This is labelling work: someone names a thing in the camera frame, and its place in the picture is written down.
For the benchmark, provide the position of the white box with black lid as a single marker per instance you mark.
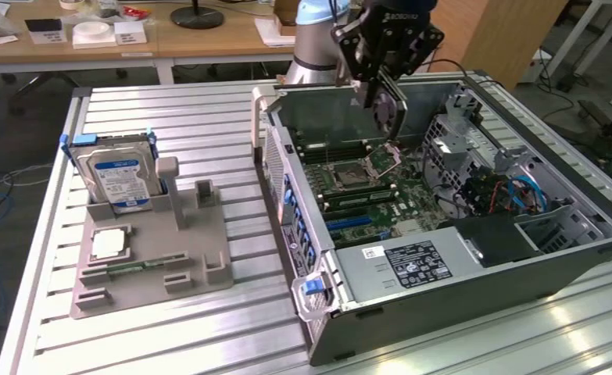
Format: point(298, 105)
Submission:
point(47, 31)

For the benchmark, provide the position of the blue case latch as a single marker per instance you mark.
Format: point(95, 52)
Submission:
point(314, 288)

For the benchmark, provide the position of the CPU socket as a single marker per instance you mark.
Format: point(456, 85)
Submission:
point(347, 176)

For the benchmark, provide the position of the green motherboard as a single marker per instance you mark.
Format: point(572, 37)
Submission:
point(415, 195)

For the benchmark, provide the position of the small plain white box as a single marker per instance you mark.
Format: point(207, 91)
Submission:
point(129, 33)

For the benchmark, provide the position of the hard disk with blue carrier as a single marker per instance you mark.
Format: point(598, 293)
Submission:
point(120, 176)

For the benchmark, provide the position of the metal disk bay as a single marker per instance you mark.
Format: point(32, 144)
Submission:
point(556, 226)

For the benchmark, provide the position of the white paper stack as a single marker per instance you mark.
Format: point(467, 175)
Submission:
point(274, 33)

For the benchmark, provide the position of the grey power supply unit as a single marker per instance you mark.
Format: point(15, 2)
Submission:
point(383, 269)

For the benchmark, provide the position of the wooden cabinet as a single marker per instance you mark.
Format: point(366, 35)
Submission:
point(508, 35)

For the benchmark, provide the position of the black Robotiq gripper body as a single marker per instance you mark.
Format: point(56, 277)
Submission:
point(402, 23)

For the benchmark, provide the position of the white box with round tape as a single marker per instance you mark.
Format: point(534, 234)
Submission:
point(93, 35)

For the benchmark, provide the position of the white tape roll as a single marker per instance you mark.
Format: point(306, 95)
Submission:
point(71, 4)

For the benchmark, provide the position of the RAM stick with white label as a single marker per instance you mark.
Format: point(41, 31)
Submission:
point(360, 198)

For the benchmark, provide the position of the green RAM stick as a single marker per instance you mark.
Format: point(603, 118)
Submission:
point(134, 266)

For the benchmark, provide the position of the silver CPU chip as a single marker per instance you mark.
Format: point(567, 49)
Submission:
point(108, 242)

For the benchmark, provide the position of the white metal table frame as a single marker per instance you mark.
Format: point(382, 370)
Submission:
point(587, 35)

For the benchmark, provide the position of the grey plastic parts rack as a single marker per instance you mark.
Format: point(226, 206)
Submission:
point(170, 242)

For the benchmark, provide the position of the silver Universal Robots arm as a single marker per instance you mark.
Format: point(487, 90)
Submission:
point(314, 47)

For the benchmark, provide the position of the red packet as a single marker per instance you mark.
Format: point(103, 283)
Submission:
point(134, 11)

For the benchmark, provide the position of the black round lamp base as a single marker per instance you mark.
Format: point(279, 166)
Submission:
point(198, 17)

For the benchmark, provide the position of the metal socket cover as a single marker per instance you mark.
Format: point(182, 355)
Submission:
point(386, 158)

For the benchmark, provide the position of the open black PC case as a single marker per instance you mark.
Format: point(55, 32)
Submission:
point(440, 273)

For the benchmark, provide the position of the wooden desk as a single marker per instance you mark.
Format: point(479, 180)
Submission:
point(207, 43)

